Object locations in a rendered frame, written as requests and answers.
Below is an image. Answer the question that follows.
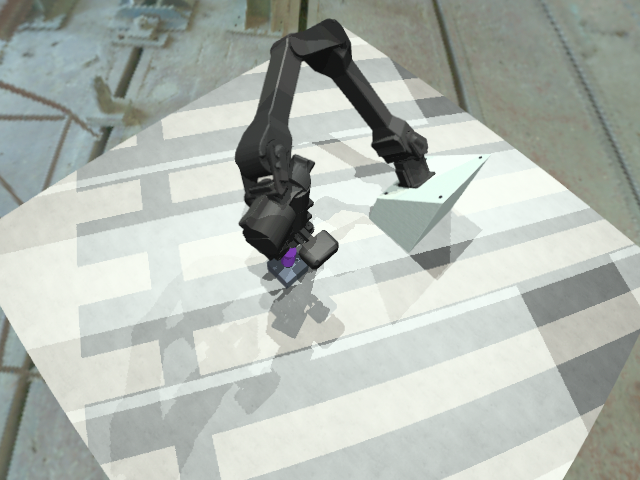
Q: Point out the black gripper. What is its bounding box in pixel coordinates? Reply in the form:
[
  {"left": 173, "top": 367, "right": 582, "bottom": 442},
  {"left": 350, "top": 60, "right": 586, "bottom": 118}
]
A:
[{"left": 287, "top": 198, "right": 339, "bottom": 270}]

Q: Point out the purple marker cap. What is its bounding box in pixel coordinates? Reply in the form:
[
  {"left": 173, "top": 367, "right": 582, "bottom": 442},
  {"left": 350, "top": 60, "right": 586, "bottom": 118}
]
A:
[{"left": 281, "top": 248, "right": 296, "bottom": 267}]

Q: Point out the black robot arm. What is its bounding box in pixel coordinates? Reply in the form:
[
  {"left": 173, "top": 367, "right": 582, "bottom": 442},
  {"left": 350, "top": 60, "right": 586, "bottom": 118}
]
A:
[{"left": 235, "top": 18, "right": 436, "bottom": 261}]

